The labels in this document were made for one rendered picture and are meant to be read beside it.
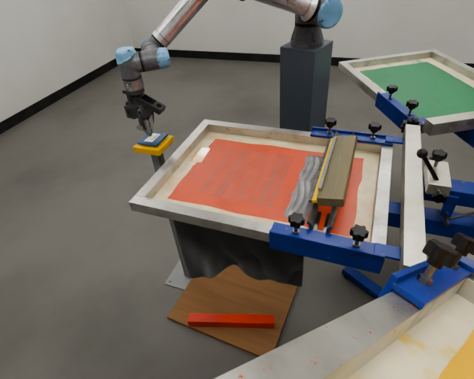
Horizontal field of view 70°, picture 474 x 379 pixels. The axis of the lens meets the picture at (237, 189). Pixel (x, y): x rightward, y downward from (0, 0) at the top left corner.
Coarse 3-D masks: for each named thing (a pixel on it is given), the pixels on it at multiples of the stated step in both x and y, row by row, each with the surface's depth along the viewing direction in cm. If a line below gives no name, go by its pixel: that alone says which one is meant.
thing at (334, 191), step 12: (336, 144) 117; (348, 144) 115; (336, 156) 111; (348, 156) 110; (336, 168) 106; (348, 168) 105; (336, 180) 101; (348, 180) 103; (324, 192) 98; (336, 192) 97; (324, 204) 97; (336, 204) 96
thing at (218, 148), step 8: (216, 144) 142; (224, 144) 141; (232, 144) 141; (240, 144) 140; (248, 144) 140; (256, 144) 139; (208, 152) 138; (216, 152) 137; (224, 152) 137; (264, 152) 134; (272, 152) 134; (280, 152) 134; (288, 152) 133; (296, 152) 133; (304, 152) 132; (312, 152) 132; (208, 160) 133; (216, 160) 133; (296, 160) 128; (304, 160) 128; (360, 160) 125; (296, 168) 124; (352, 168) 122; (360, 168) 121; (288, 176) 121; (296, 176) 121; (352, 176) 118; (360, 176) 118; (352, 184) 115
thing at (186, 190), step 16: (192, 176) 126; (208, 176) 125; (176, 192) 119; (192, 192) 118; (288, 192) 115; (352, 192) 112; (224, 208) 111; (240, 208) 110; (256, 208) 109; (272, 208) 109; (320, 208) 107; (352, 208) 106; (320, 224) 102; (336, 224) 101; (352, 224) 101
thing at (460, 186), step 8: (424, 184) 99; (456, 184) 98; (464, 184) 98; (472, 184) 98; (424, 192) 100; (456, 192) 96; (464, 192) 96; (472, 192) 95; (432, 200) 100; (464, 200) 97; (472, 200) 96
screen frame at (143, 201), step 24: (192, 144) 138; (360, 144) 129; (168, 168) 125; (384, 168) 115; (144, 192) 115; (384, 192) 106; (168, 216) 108; (192, 216) 104; (216, 216) 103; (384, 216) 98; (264, 240) 98; (384, 240) 91
